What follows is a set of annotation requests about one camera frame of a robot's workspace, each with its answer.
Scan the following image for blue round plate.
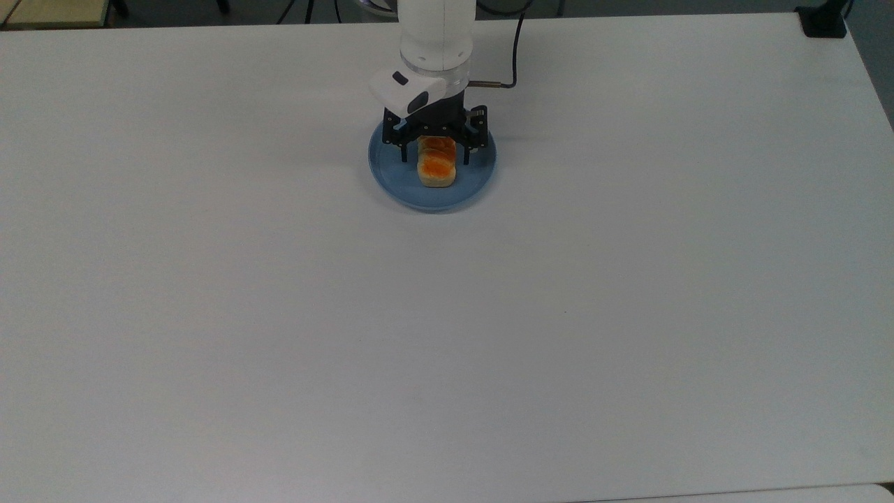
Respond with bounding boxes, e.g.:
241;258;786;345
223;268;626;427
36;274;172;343
368;115;498;214

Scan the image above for black tripod legs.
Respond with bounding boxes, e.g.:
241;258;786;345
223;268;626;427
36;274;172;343
276;0;344;26

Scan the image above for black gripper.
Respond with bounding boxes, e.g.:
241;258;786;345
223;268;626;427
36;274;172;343
382;89;489;166

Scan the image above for wooden tabletop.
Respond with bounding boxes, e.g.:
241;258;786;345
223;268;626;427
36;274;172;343
0;0;111;30

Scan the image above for black clamp mount stand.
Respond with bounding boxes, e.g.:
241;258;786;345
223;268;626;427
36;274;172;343
796;0;850;38

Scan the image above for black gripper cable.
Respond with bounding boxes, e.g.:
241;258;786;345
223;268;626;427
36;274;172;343
467;13;527;90

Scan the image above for orange glazed bread roll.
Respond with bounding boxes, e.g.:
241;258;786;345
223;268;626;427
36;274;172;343
416;136;458;188

